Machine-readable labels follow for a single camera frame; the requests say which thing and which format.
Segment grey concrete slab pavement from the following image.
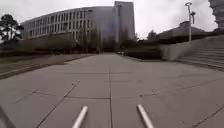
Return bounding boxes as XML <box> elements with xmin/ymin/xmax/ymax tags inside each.
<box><xmin>0</xmin><ymin>53</ymin><xmax>224</xmax><ymax>128</ymax></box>

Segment dark green hedge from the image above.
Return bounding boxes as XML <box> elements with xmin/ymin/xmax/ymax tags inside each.
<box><xmin>122</xmin><ymin>45</ymin><xmax>163</xmax><ymax>61</ymax></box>

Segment large curved grey building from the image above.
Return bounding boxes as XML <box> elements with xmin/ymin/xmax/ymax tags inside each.
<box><xmin>19</xmin><ymin>0</ymin><xmax>136</xmax><ymax>53</ymax></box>

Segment robot's own part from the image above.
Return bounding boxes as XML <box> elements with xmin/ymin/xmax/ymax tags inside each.
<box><xmin>136</xmin><ymin>104</ymin><xmax>155</xmax><ymax>128</ymax></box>
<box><xmin>71</xmin><ymin>105</ymin><xmax>89</xmax><ymax>128</ymax></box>

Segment dry grass strip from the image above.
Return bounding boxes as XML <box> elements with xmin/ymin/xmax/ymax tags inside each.
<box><xmin>0</xmin><ymin>53</ymin><xmax>93</xmax><ymax>80</ymax></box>

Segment low dark-roofed building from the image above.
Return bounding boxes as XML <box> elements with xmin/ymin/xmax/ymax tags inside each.
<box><xmin>156</xmin><ymin>20</ymin><xmax>209</xmax><ymax>41</ymax></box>

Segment pale lamp pole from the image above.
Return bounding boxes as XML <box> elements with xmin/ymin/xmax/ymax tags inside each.
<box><xmin>184</xmin><ymin>1</ymin><xmax>197</xmax><ymax>43</ymax></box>

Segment grey concrete stairs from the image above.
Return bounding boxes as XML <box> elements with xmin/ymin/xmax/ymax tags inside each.
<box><xmin>175</xmin><ymin>46</ymin><xmax>224</xmax><ymax>71</ymax></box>

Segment dark pine tree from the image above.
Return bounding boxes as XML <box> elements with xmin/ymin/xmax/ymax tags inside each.
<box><xmin>0</xmin><ymin>13</ymin><xmax>25</xmax><ymax>51</ymax></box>

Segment tall building corner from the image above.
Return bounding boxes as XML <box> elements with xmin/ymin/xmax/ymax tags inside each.
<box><xmin>208</xmin><ymin>0</ymin><xmax>224</xmax><ymax>32</ymax></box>

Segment grey concrete wall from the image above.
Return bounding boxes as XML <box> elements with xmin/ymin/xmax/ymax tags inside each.
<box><xmin>159</xmin><ymin>34</ymin><xmax>224</xmax><ymax>62</ymax></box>

